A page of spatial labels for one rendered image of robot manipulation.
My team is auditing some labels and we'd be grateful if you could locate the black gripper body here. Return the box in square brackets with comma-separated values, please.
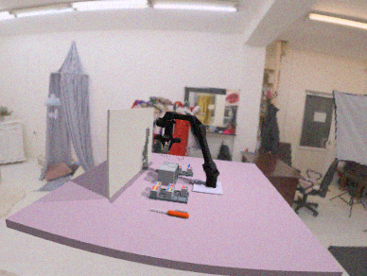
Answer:
[154, 129, 182, 143]

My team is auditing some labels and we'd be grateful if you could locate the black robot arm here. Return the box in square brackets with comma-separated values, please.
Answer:
[156, 112, 219, 188]

